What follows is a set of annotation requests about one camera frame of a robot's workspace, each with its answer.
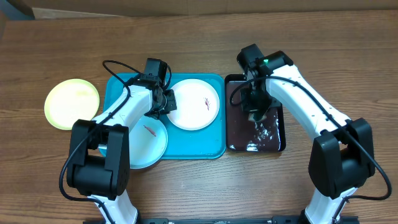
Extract green sponge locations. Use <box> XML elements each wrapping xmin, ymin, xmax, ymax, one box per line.
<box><xmin>248</xmin><ymin>113</ymin><xmax>267</xmax><ymax>123</ymax></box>

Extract pink plate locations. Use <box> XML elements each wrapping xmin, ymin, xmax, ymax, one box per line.
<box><xmin>167</xmin><ymin>79</ymin><xmax>220</xmax><ymax>131</ymax></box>

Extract yellow plate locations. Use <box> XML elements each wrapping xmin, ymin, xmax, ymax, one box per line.
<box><xmin>44</xmin><ymin>78</ymin><xmax>100</xmax><ymax>130</ymax></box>

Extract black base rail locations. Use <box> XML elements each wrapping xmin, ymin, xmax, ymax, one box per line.
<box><xmin>83</xmin><ymin>215</ymin><xmax>360</xmax><ymax>224</ymax></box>

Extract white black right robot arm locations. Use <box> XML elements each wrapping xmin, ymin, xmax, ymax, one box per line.
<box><xmin>236</xmin><ymin>44</ymin><xmax>376</xmax><ymax>223</ymax></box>

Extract black water tray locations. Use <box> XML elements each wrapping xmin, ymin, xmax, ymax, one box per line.
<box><xmin>224</xmin><ymin>74</ymin><xmax>286</xmax><ymax>153</ymax></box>

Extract cardboard backboard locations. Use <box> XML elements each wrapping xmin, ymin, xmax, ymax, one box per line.
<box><xmin>24</xmin><ymin>0</ymin><xmax>397</xmax><ymax>16</ymax></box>

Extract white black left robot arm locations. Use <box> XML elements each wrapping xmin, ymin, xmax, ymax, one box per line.
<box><xmin>59</xmin><ymin>82</ymin><xmax>177</xmax><ymax>223</ymax></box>

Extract light blue plate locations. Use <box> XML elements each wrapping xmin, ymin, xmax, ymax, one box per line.
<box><xmin>98</xmin><ymin>113</ymin><xmax>169</xmax><ymax>170</ymax></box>

